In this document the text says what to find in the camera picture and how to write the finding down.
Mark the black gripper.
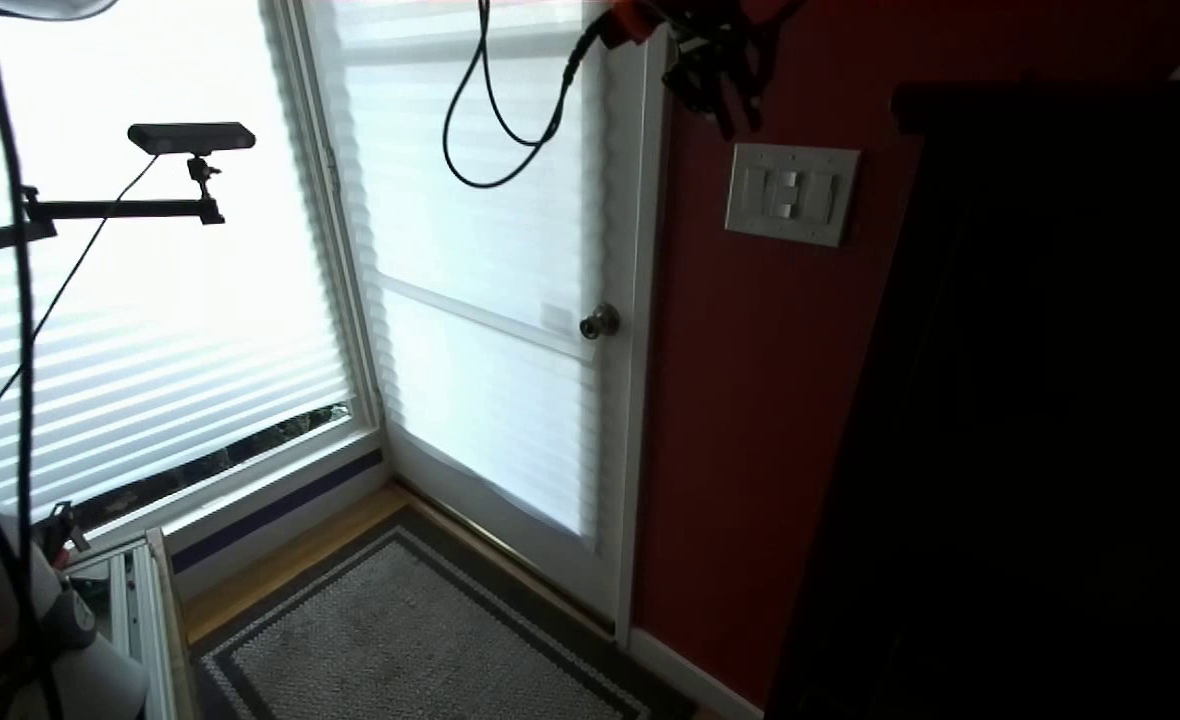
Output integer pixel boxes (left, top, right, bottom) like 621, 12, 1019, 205
659, 0, 794, 146

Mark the window with white blinds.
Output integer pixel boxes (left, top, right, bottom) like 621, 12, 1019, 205
0, 4, 383, 536

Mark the white baseboard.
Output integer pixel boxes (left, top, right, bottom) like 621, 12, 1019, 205
629, 626, 767, 720

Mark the thin camera cable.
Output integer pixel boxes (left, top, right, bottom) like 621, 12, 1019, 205
0, 154, 165, 451

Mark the black hanging robot cable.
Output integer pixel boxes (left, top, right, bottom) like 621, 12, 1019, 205
437, 0, 674, 194

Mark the black camera on stand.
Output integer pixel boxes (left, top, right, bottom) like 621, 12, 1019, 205
123, 122, 262, 161

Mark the grey rug with dark border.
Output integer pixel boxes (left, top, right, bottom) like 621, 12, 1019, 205
192, 508, 702, 720

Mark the white light switch plate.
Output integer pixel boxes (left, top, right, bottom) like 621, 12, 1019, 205
719, 140, 865, 252

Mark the metal door knob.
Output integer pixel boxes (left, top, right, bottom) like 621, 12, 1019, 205
578, 302, 623, 346

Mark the dark wooden cabinet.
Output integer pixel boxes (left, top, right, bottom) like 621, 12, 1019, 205
766, 78, 1180, 720

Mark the white metal rack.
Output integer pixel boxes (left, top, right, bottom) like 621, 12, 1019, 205
64, 524, 205, 720

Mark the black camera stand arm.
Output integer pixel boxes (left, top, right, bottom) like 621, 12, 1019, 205
0, 154, 228, 263

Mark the white door with blind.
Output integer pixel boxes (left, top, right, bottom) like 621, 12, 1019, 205
262, 0, 676, 649

